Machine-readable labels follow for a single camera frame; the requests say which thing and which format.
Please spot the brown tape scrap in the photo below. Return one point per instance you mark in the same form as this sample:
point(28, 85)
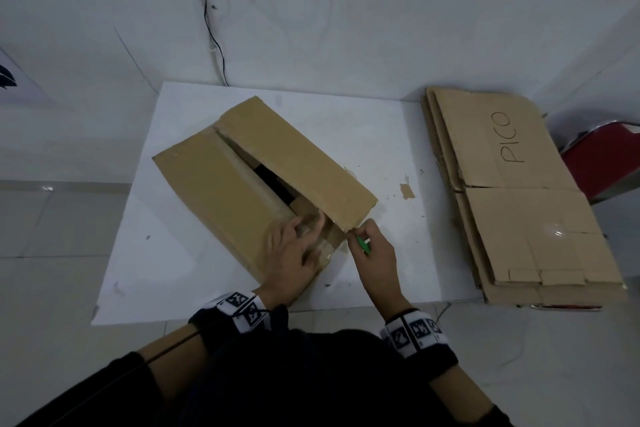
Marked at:
point(407, 190)

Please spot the person's right hand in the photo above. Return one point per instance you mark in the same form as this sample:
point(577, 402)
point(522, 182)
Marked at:
point(377, 271)

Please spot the red chair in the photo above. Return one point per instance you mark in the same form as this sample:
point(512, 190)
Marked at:
point(605, 161)

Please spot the person's left hand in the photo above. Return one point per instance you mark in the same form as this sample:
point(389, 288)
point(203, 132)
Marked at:
point(287, 266)

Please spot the white recycling symbol sign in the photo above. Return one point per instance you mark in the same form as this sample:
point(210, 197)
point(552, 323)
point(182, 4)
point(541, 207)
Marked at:
point(25, 91)

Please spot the clear tape scrap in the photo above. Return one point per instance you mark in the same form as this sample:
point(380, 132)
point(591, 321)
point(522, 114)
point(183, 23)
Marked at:
point(350, 173)

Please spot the white table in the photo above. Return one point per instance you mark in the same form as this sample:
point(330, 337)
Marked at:
point(350, 116)

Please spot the person's right forearm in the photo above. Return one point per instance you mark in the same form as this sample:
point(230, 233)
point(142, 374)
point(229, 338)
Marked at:
point(460, 396)

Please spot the person's left forearm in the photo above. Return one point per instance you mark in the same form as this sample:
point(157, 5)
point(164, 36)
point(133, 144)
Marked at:
point(170, 361)

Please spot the person's black trouser legs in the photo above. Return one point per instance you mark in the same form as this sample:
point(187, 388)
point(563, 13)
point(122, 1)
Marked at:
point(310, 376)

